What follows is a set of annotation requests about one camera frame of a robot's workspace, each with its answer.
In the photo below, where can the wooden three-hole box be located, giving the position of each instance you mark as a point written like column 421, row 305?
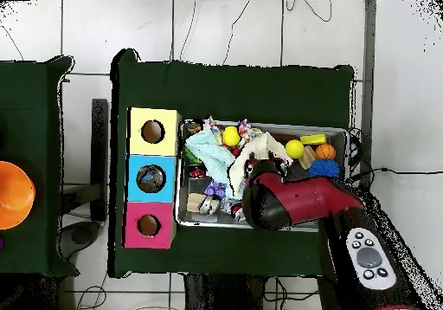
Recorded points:
column 135, row 185

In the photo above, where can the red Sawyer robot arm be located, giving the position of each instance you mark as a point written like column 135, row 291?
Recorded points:
column 304, row 195

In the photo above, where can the large blue spiky ball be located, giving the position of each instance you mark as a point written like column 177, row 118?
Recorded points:
column 324, row 168

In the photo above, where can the mint waffle cloth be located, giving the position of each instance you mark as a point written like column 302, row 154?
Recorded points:
column 211, row 154

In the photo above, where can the smooth yellow ball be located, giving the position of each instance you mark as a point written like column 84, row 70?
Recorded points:
column 294, row 149

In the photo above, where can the black upright panel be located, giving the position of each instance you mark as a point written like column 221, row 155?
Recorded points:
column 99, row 150

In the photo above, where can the cream waffle cloth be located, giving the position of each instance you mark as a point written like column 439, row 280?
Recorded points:
column 263, row 147

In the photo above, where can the colourful patterned cloth wad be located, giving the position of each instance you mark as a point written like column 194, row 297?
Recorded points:
column 246, row 129

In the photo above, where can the small orange basketball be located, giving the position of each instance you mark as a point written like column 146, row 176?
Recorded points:
column 325, row 151

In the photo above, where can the crushed silver can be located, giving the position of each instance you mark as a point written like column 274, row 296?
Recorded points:
column 209, row 205

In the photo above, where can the grey rounded base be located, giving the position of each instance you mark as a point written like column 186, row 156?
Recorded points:
column 79, row 235

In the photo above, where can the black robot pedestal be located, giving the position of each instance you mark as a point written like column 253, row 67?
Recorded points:
column 225, row 294

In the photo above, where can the orange round object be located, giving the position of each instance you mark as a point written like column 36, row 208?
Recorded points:
column 14, row 195

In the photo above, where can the dark green table cloth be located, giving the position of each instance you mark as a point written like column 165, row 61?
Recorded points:
column 242, row 91
column 31, row 116

